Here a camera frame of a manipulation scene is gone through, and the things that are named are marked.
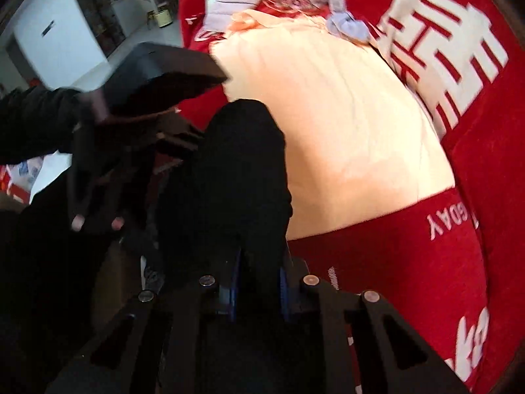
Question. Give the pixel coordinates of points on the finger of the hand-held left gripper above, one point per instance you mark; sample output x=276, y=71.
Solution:
x=131, y=188
x=80, y=180

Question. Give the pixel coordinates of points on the yellow stool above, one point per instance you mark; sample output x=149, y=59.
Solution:
x=162, y=17

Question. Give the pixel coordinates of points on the dark shelf unit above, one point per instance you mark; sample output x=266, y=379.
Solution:
x=96, y=4

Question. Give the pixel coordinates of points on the black pants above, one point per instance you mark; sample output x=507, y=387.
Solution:
x=238, y=172

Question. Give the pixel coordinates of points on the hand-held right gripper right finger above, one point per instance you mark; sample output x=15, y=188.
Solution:
x=285, y=295

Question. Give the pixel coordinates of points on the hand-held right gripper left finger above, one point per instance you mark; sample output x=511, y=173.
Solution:
x=234, y=295

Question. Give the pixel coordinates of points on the peach blanket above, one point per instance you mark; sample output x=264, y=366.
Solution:
x=336, y=123

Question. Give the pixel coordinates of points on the red printed blanket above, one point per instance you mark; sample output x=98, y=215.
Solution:
x=389, y=279

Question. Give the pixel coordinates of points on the blue and white packets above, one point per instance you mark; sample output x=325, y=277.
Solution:
x=24, y=174

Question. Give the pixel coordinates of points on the person's left forearm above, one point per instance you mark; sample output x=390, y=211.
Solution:
x=37, y=123

